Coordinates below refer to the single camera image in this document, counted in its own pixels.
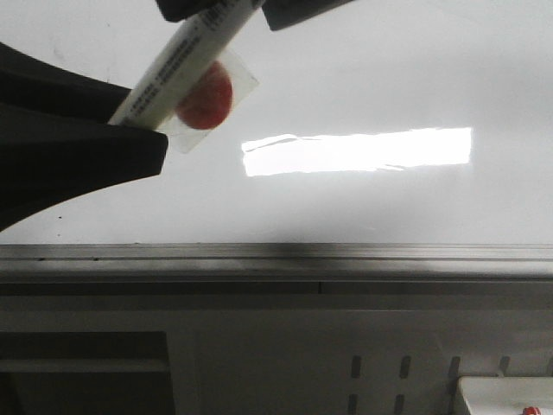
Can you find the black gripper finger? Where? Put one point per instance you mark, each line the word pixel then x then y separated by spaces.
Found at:
pixel 282 14
pixel 56 142

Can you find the white whiteboard marker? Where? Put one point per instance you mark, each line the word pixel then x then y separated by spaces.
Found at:
pixel 199 41

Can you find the red magnet taped to marker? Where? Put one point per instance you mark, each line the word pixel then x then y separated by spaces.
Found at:
pixel 225 84

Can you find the white aluminium-framed whiteboard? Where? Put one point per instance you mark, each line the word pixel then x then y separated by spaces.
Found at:
pixel 383 139

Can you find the white slotted pegboard panel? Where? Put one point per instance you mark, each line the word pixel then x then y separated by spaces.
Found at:
pixel 348 362

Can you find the white plastic bin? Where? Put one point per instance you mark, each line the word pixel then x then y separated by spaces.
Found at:
pixel 503 395

